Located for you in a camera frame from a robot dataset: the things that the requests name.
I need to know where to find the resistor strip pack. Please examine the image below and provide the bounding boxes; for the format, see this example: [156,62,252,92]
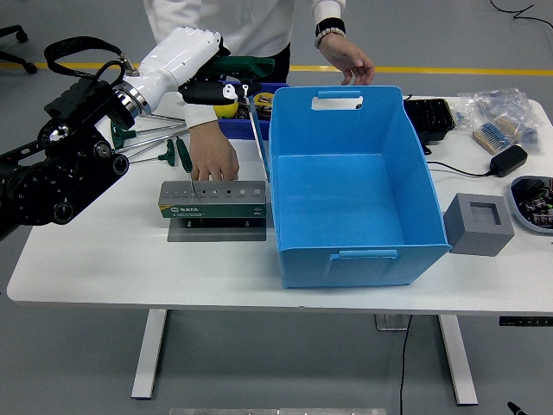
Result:
[472,115,519,155]

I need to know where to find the grey block with square recess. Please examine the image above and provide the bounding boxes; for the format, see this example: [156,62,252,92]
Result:
[443,193,516,257]

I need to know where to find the yellow ball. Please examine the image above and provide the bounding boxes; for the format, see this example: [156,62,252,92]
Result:
[214,98,240,120]

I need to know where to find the light blue plastic box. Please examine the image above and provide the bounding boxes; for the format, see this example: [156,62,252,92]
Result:
[268,85,452,290]

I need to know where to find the small green T-handle hex key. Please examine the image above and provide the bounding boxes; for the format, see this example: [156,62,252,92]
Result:
[128,137,177,168]
[175,136,198,195]

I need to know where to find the person's left hand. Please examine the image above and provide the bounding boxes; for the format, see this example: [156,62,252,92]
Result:
[319,33,376,86]

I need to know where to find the white bead bracelet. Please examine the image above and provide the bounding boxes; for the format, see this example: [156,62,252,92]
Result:
[314,25,347,49]

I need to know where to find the grey tray with electronics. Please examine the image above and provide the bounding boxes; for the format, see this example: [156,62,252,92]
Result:
[509,175,553,236]

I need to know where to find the green grey hex key stand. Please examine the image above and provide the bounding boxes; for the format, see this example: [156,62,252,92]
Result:
[157,180,268,243]

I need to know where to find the black hanging floor cable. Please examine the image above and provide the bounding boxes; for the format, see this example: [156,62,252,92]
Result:
[397,314,414,415]

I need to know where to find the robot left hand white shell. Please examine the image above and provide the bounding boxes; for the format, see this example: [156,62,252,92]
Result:
[126,26,264,108]

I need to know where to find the small dark blue bin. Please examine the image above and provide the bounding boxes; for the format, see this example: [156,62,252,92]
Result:
[215,80,289,142]

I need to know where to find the clear bags of components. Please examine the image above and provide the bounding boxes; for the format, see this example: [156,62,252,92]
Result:
[455,87,543,155]

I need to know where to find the thin black floor cable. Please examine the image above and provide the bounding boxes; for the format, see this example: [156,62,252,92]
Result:
[490,0,553,25]

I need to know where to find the black power adapter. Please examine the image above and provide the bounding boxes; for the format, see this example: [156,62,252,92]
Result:
[489,144,529,178]

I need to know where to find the black office chair base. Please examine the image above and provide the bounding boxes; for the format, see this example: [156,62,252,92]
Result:
[0,24,38,75]

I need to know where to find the black table control panel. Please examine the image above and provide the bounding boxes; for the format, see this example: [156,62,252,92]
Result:
[499,316,553,328]

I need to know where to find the person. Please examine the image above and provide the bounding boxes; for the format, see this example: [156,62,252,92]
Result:
[142,0,376,182]

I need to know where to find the black adapter cable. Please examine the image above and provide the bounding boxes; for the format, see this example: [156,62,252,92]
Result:
[426,160,493,177]

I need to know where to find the white table leg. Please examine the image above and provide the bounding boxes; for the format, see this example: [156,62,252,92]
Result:
[436,314,480,406]
[130,309,168,399]

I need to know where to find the person's right hand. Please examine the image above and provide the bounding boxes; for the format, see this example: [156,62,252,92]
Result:
[188,124,240,182]

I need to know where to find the black component tray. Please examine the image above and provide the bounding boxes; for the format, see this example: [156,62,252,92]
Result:
[404,98,454,146]

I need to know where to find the metal floor plate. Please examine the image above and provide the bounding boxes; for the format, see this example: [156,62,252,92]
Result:
[374,313,411,332]

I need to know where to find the large green T-handle hex key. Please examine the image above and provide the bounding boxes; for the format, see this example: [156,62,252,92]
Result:
[201,54,277,183]

